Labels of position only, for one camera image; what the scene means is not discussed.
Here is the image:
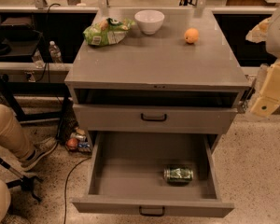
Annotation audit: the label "black floor cable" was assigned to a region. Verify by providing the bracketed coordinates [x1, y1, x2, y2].
[63, 156, 91, 224]

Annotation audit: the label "orange fruit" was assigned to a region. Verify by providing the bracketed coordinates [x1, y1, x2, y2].
[184, 28, 199, 44]

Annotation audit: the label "person leg beige trousers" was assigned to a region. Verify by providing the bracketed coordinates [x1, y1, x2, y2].
[0, 105, 35, 161]

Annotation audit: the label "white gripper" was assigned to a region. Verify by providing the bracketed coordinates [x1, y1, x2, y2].
[245, 6, 280, 118]

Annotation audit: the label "blue packet on floor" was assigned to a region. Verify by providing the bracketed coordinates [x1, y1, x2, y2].
[77, 142, 91, 152]

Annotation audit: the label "open grey middle drawer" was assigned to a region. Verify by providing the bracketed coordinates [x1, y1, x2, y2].
[73, 132, 234, 217]

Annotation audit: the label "white bowl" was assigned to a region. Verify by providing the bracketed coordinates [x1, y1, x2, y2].
[134, 10, 165, 35]

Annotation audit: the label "green chip bag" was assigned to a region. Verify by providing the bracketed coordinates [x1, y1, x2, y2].
[83, 18, 135, 47]

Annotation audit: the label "silver can on floor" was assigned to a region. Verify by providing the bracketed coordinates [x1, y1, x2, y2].
[70, 133, 87, 142]

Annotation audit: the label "grey sneaker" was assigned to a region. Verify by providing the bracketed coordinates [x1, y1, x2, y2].
[21, 137, 57, 172]

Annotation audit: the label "clear water bottle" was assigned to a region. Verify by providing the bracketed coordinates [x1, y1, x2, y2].
[49, 41, 63, 63]
[32, 49, 45, 69]

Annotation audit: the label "grey drawer cabinet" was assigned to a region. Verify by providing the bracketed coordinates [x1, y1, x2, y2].
[64, 8, 251, 142]

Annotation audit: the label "red apple on floor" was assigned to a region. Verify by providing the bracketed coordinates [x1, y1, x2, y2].
[66, 138, 78, 150]

